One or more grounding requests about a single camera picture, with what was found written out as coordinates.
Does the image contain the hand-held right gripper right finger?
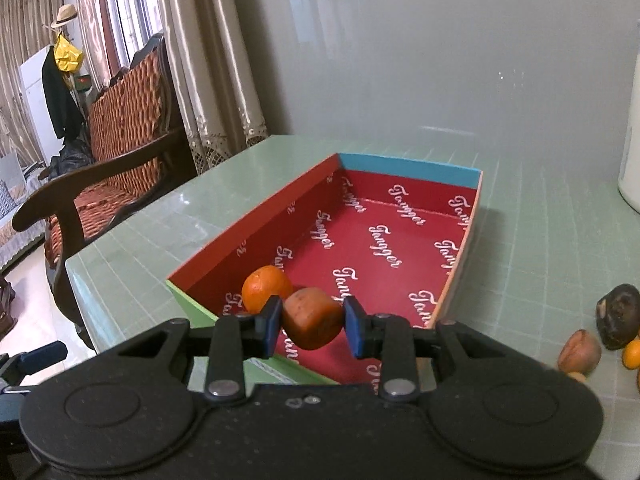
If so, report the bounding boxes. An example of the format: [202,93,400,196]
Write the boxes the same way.
[343,296,507,404]

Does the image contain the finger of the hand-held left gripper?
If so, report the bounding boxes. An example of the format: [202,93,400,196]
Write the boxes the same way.
[0,340,69,396]

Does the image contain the small orange-brown fruit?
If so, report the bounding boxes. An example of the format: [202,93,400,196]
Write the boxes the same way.
[282,287,345,351]

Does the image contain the black coat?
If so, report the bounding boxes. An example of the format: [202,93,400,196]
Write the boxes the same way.
[41,45,84,139]

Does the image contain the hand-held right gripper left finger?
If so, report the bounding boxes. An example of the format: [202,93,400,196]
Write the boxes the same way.
[117,296,284,405]

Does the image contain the wooden chair with woven cushion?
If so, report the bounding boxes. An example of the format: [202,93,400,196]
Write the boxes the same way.
[12,32,201,352]

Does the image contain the window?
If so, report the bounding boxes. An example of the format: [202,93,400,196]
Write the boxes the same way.
[100,0,167,68]

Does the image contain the beige lace-trimmed curtain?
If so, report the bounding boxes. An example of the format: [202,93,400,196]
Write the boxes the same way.
[161,0,271,173]

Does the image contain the red printed cardboard box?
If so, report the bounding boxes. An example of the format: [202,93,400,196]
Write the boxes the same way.
[166,152,484,387]

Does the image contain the yellow bag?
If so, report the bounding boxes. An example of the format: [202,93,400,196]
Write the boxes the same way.
[54,35,84,74]

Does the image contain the black bag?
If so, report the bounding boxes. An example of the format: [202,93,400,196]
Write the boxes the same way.
[49,137,96,177]

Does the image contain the white board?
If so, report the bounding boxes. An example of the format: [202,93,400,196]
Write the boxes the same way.
[20,46,57,162]

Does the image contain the straw hat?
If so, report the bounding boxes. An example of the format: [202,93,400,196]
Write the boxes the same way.
[51,4,79,29]

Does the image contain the patterned sofa cover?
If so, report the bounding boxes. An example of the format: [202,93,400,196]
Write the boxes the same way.
[0,152,48,273]

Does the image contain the white thermos jug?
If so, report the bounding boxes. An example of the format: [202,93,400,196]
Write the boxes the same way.
[617,47,640,215]

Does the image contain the dark wrinkled fruit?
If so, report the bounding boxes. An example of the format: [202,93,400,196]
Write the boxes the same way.
[595,284,640,351]

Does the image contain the brown oval fruit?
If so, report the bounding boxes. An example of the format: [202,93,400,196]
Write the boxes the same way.
[557,329,602,376]

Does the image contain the pinkish sheer curtain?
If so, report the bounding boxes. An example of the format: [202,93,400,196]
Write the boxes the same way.
[75,0,117,92]

